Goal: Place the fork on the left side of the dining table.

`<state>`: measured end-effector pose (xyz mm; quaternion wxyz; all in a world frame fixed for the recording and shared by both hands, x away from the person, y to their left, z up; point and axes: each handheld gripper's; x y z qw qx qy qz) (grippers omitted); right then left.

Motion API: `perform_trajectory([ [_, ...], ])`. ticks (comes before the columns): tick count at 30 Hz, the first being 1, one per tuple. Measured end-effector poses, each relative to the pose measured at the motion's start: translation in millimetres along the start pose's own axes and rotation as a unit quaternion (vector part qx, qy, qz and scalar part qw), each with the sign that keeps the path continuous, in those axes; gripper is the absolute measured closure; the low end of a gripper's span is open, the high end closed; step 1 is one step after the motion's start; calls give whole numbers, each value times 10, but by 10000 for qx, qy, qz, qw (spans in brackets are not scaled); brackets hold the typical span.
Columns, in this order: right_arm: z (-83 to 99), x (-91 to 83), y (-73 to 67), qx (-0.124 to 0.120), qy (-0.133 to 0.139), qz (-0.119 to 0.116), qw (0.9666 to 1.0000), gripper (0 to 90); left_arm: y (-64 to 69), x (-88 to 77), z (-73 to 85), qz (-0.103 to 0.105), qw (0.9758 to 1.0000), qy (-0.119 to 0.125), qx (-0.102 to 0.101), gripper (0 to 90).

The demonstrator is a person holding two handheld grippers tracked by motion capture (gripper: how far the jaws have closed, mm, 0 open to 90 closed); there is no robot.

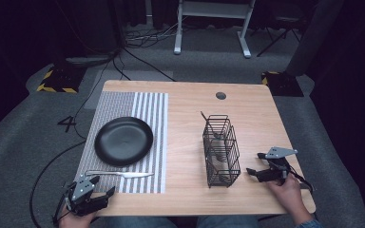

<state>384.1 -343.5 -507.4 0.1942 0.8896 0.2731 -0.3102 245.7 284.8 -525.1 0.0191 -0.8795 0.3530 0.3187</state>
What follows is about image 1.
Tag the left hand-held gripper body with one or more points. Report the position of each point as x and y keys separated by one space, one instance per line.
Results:
x=81 y=190

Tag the silver table knife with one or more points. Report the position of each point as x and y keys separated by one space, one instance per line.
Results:
x=120 y=174

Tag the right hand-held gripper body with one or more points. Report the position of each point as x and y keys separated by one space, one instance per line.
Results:
x=277 y=164

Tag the thin metal utensil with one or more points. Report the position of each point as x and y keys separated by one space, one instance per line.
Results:
x=206 y=119

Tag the dark grey pillar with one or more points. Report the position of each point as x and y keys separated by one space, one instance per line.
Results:
x=316 y=34

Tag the white desk frame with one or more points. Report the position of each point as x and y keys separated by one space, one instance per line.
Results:
x=214 y=9

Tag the person's left hand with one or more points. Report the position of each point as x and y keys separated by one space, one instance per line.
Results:
x=74 y=221

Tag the black tripod stand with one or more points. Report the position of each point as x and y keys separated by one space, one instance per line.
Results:
x=278 y=34

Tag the grey striped placemat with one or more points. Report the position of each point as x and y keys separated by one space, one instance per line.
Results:
x=114 y=104

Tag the metal spoon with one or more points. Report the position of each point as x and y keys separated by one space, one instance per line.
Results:
x=218 y=159

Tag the black yellow striped base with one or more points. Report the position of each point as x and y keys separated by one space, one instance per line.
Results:
x=61 y=80
x=282 y=84

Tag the person's right hand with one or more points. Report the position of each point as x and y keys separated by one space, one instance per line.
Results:
x=286 y=194

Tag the black round plate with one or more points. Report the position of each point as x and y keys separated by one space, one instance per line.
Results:
x=123 y=141

